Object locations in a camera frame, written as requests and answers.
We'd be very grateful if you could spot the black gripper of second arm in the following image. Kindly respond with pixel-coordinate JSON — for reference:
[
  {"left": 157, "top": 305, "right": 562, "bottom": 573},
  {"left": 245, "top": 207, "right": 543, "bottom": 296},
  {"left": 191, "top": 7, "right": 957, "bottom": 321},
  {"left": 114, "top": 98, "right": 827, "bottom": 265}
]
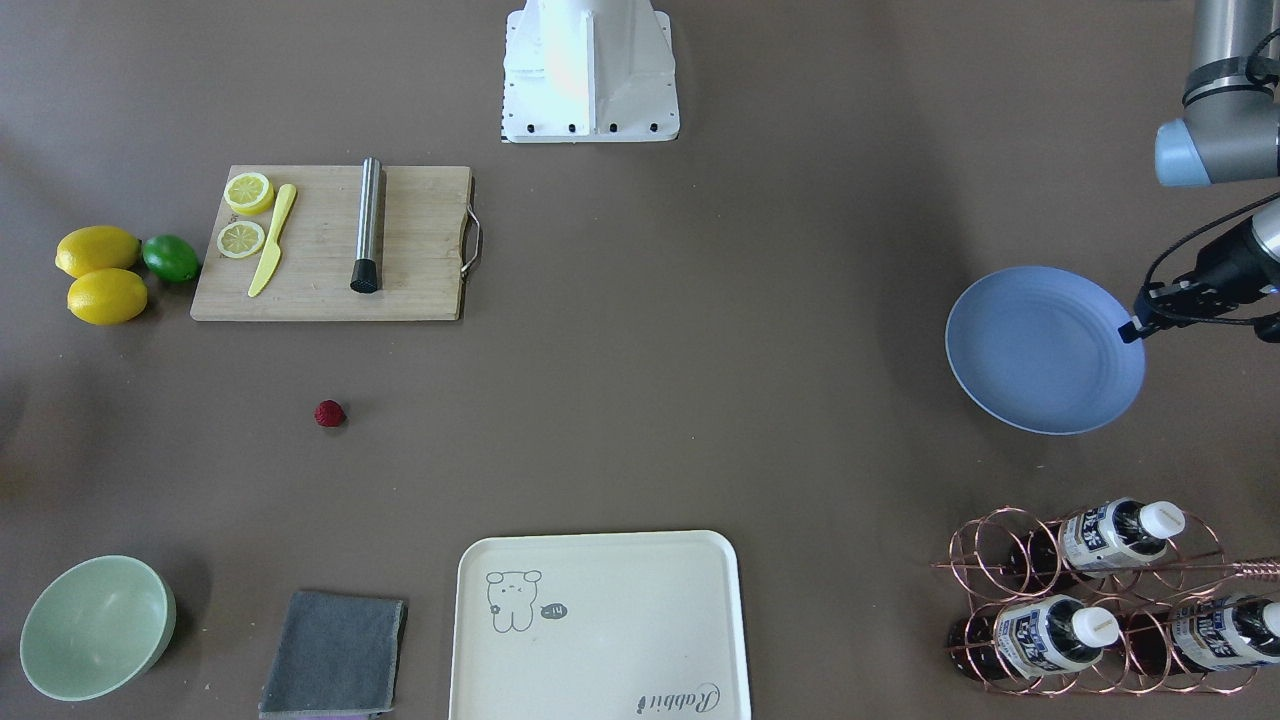
[{"left": 1117, "top": 193, "right": 1279, "bottom": 345}]

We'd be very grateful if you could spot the yellow lemon near arm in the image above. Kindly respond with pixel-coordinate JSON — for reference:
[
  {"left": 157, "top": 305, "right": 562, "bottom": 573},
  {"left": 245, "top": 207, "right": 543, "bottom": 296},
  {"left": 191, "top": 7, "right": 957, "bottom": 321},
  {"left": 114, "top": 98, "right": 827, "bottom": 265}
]
[{"left": 54, "top": 225, "right": 141, "bottom": 278}]

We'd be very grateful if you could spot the red strawberry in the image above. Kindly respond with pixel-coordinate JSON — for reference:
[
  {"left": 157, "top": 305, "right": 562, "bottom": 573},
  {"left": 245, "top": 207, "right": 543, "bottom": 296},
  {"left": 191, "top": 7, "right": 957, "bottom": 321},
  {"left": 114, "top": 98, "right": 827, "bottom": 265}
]
[{"left": 314, "top": 398, "right": 348, "bottom": 429}]

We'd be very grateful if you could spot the blue plate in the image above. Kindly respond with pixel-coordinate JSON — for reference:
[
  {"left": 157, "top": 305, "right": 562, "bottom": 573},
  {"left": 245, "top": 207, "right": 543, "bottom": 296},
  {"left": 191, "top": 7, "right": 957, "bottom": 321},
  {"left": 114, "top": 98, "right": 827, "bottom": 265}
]
[{"left": 943, "top": 266, "right": 1146, "bottom": 436}]

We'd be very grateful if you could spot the wooden cutting board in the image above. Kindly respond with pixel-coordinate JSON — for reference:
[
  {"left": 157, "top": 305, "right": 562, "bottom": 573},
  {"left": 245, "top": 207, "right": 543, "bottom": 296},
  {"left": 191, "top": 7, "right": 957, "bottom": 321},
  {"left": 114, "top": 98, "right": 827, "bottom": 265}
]
[{"left": 189, "top": 164, "right": 477, "bottom": 322}]

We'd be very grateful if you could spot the cream rectangular tray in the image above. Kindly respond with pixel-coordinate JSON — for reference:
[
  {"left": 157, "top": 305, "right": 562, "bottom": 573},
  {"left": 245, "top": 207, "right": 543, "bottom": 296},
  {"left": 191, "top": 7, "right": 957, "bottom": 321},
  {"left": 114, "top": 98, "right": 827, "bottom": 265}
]
[{"left": 449, "top": 530, "right": 753, "bottom": 719}]

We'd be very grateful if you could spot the steel muddler rod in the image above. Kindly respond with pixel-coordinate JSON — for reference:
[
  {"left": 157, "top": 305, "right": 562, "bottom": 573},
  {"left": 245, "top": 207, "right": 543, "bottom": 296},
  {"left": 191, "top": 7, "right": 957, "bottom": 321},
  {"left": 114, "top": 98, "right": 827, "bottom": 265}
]
[{"left": 349, "top": 156, "right": 384, "bottom": 293}]

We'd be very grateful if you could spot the yellow plastic knife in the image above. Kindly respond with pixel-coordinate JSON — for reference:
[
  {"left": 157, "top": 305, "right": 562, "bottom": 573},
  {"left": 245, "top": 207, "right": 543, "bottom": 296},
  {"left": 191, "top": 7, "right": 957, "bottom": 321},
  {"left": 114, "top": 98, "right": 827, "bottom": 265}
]
[{"left": 247, "top": 183, "right": 298, "bottom": 299}]

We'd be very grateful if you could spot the lemon slice lower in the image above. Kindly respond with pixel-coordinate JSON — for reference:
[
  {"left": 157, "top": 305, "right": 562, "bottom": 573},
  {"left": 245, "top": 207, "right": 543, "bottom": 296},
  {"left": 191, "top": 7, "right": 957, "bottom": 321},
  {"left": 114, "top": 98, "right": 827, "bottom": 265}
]
[{"left": 215, "top": 220, "right": 268, "bottom": 259}]

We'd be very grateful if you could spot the lemon slice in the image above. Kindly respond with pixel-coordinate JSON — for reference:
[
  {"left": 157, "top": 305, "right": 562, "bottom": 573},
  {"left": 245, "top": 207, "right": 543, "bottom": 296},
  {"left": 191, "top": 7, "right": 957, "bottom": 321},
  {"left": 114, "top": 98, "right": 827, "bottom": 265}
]
[
  {"left": 215, "top": 220, "right": 268, "bottom": 259},
  {"left": 223, "top": 172, "right": 276, "bottom": 217}
]

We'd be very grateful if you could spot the grey folded cloth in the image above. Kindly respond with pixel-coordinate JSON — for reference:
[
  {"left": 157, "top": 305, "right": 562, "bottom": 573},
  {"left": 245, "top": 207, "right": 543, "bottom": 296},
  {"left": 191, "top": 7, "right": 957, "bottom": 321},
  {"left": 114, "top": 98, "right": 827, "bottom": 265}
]
[{"left": 259, "top": 591, "right": 406, "bottom": 719}]

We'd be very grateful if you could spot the lemon slice upper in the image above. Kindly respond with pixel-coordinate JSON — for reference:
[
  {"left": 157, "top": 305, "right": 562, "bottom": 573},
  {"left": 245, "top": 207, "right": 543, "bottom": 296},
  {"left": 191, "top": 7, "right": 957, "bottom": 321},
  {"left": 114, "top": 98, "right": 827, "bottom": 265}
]
[{"left": 223, "top": 172, "right": 276, "bottom": 217}]

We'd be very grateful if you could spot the dark drink bottle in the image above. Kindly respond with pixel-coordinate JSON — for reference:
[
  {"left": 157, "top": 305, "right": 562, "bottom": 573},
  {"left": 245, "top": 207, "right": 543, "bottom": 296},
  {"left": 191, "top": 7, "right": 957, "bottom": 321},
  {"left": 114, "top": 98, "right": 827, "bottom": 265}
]
[
  {"left": 1001, "top": 497, "right": 1187, "bottom": 593},
  {"left": 1123, "top": 594, "right": 1279, "bottom": 676},
  {"left": 946, "top": 594, "right": 1121, "bottom": 683}
]

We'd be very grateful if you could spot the green lime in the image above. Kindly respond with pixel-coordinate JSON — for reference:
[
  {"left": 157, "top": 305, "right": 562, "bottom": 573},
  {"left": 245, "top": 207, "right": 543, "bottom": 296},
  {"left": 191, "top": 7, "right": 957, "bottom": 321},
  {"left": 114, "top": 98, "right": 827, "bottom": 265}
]
[{"left": 140, "top": 234, "right": 201, "bottom": 283}]

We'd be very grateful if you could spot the yellow lemon outer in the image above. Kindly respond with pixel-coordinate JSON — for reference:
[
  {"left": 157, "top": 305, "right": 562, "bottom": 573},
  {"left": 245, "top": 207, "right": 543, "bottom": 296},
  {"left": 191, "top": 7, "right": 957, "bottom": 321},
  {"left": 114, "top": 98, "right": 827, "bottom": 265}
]
[{"left": 67, "top": 268, "right": 148, "bottom": 325}]

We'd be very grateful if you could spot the mint green bowl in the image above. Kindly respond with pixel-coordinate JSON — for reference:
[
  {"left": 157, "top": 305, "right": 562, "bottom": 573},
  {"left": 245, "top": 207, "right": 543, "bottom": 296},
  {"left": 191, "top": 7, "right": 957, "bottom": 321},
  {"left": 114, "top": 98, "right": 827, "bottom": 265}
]
[{"left": 19, "top": 555, "right": 177, "bottom": 702}]

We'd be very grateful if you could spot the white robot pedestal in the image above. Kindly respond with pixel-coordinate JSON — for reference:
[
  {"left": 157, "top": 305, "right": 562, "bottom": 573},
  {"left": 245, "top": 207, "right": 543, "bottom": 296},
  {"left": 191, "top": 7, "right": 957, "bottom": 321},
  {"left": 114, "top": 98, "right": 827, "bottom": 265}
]
[{"left": 500, "top": 1, "right": 681, "bottom": 143}]

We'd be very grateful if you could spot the copper wire bottle rack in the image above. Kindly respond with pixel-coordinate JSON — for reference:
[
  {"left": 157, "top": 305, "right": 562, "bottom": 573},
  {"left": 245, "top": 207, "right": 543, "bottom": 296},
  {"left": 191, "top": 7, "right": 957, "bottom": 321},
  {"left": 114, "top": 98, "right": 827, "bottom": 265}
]
[{"left": 933, "top": 506, "right": 1277, "bottom": 697}]

